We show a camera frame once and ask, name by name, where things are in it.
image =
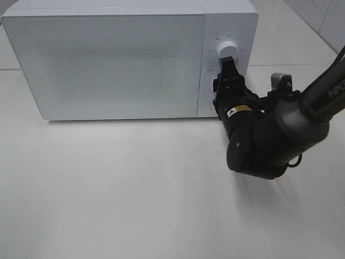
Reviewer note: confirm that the white microwave door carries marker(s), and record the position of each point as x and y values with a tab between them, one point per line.
110	67

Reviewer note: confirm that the white microwave oven body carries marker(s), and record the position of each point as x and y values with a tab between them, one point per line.
223	20

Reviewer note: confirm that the upper white power knob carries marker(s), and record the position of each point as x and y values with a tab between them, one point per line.
228	48

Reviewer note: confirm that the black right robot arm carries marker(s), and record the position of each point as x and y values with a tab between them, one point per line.
268	135

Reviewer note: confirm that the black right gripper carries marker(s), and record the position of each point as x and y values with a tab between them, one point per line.
230	84

